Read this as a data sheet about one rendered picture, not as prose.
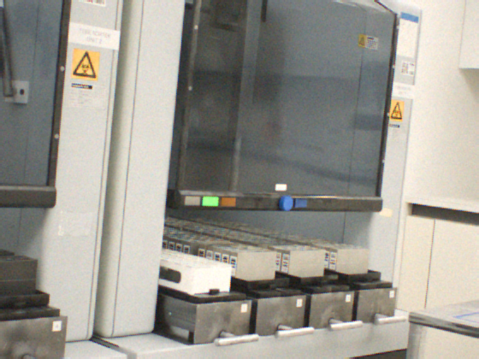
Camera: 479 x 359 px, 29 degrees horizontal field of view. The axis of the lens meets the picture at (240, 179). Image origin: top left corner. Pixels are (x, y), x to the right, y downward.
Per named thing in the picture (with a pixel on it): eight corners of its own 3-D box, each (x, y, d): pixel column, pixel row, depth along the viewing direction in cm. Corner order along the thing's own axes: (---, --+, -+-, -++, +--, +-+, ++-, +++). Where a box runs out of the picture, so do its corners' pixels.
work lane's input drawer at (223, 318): (-12, 274, 208) (-9, 235, 207) (41, 272, 217) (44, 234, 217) (209, 351, 157) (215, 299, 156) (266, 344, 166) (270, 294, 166)
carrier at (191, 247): (221, 267, 195) (223, 239, 195) (227, 269, 194) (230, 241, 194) (180, 269, 187) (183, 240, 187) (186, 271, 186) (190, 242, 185)
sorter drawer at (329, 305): (99, 269, 229) (102, 233, 229) (142, 267, 239) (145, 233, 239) (325, 336, 178) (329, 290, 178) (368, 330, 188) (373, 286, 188)
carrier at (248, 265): (267, 279, 186) (270, 250, 185) (274, 281, 184) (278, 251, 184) (227, 282, 177) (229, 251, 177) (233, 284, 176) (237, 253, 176)
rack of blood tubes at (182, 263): (90, 272, 184) (93, 241, 184) (130, 270, 191) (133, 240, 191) (190, 302, 163) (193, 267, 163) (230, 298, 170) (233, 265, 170)
